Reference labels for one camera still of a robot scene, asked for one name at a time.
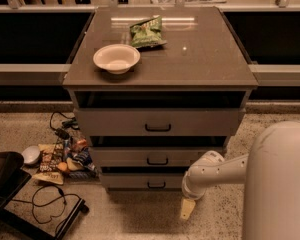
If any brown snack bag on floor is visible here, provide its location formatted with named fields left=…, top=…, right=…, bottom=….
left=33, top=144, right=64, bottom=185

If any grey middle drawer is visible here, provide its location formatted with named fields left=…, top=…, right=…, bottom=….
left=89, top=147, right=225, bottom=167

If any grey three-drawer cabinet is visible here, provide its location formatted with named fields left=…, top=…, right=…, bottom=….
left=63, top=7, right=257, bottom=176

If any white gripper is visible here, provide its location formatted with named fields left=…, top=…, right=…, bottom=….
left=180, top=150, right=224, bottom=220

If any grey top drawer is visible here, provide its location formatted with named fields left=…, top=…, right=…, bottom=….
left=74, top=108, right=245, bottom=137

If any blue snack packet on floor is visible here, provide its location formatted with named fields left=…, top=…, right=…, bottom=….
left=66, top=148, right=98, bottom=179

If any grey bottom drawer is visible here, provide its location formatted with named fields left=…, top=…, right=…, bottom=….
left=99, top=174, right=183, bottom=190

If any green chip bag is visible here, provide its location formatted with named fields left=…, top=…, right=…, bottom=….
left=130, top=16, right=167, bottom=48

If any small white bowl on floor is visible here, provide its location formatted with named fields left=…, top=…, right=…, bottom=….
left=21, top=145, right=40, bottom=165

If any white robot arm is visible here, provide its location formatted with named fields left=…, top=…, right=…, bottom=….
left=181, top=121, right=300, bottom=240

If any black flat board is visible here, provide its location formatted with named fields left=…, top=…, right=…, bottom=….
left=0, top=185, right=89, bottom=240

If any black power adapter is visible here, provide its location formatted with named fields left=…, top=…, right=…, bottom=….
left=55, top=128, right=70, bottom=140

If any orange fruit on floor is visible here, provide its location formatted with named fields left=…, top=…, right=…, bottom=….
left=57, top=162, right=70, bottom=174

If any black cable on floor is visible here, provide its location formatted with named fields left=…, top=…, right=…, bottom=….
left=11, top=184, right=83, bottom=235

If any black chair seat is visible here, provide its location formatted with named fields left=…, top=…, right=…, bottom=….
left=0, top=152, right=31, bottom=211

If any grey drawer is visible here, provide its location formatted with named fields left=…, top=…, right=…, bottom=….
left=99, top=174, right=183, bottom=190
left=89, top=147, right=225, bottom=167
left=74, top=108, right=245, bottom=137

